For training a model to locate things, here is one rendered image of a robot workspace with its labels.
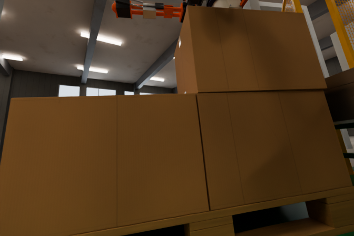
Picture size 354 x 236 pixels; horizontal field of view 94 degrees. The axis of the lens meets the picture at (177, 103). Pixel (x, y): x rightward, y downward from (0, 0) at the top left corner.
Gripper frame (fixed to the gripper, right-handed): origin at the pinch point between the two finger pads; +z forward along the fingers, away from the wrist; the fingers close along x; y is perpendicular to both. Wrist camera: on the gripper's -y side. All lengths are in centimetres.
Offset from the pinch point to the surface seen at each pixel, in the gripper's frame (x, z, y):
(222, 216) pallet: -96, -19, -1
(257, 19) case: -19.2, -19.2, 29.1
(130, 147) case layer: -72, -18, -29
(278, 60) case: -40, -19, 34
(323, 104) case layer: -60, -18, 53
